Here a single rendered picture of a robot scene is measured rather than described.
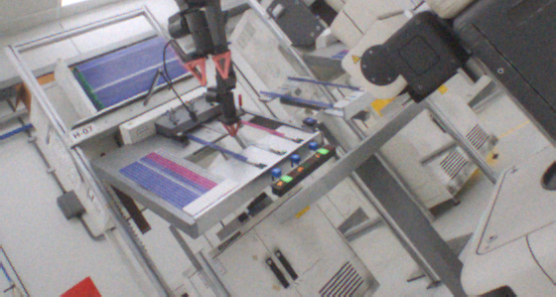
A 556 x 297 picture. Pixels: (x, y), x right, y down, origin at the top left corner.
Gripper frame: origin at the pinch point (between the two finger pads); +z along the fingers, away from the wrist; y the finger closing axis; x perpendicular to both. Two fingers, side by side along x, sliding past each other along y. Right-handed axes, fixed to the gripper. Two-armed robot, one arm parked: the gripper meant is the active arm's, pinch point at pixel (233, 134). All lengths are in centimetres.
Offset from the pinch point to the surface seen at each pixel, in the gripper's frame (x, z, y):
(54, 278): -130, 117, 63
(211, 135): -9.4, 1.3, 4.5
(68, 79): -64, -28, 38
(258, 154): 19.8, 0.7, 5.1
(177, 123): -22.5, -4.8, 12.5
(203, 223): 32, 2, 45
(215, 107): -21.6, -3.2, -9.6
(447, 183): 53, 63, -99
